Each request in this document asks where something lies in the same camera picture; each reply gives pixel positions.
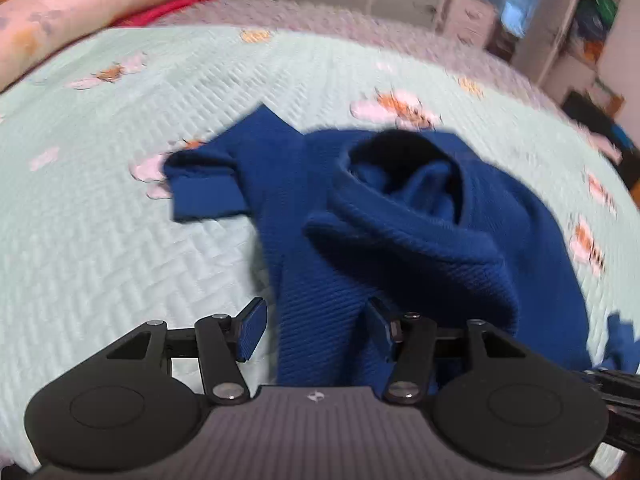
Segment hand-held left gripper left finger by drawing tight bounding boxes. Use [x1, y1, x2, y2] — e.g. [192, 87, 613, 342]
[105, 297, 268, 405]

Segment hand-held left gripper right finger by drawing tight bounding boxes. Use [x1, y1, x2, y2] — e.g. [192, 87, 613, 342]
[365, 297, 530, 405]

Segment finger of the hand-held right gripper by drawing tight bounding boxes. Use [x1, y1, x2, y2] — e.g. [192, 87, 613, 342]
[582, 367, 640, 403]

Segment blue knit sweater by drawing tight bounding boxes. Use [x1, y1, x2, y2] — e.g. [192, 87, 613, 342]
[165, 102, 640, 391]

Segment quilted bee-print bedspread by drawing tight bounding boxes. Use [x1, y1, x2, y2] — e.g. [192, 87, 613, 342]
[0, 0, 640, 480]

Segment black chair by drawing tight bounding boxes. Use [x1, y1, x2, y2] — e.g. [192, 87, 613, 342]
[562, 90, 640, 186]

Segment red blanket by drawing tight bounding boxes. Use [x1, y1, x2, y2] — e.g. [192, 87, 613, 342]
[112, 0, 216, 28]

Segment white door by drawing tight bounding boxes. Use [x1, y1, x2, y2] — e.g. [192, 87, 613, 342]
[515, 0, 593, 83]

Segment blue hanging bag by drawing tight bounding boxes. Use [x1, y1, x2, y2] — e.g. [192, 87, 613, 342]
[575, 10, 608, 47]

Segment floral rolled quilt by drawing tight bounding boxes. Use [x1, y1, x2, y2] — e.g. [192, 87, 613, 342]
[0, 0, 221, 92]

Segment green hanging bag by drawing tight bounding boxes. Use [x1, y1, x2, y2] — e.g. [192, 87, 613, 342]
[590, 0, 619, 27]

